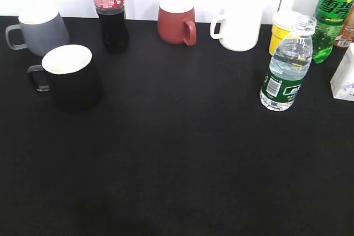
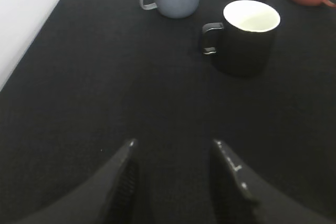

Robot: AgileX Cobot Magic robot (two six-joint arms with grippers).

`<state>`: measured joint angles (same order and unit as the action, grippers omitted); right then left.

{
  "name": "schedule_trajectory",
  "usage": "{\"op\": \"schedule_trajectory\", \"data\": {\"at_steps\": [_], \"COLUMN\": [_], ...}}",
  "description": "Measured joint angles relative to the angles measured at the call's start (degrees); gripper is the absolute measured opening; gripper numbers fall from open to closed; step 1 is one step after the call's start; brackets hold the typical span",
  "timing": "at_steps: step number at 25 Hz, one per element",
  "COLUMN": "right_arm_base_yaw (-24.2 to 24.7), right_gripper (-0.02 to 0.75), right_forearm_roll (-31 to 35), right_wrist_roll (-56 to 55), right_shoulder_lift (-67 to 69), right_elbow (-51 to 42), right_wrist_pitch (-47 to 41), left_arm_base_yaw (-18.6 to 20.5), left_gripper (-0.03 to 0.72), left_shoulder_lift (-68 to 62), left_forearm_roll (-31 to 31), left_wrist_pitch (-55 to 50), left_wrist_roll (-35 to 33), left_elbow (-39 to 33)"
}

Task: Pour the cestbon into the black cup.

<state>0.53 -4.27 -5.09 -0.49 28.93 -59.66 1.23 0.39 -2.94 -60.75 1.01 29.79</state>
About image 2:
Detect black mug white inside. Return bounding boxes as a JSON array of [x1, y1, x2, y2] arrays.
[[201, 0, 281, 78]]

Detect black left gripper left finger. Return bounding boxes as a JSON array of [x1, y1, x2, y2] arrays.
[[19, 139, 139, 223]]

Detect black tablecloth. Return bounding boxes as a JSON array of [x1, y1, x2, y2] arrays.
[[1, 0, 335, 223]]

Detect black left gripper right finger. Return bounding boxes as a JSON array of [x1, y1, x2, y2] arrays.
[[212, 139, 332, 223]]

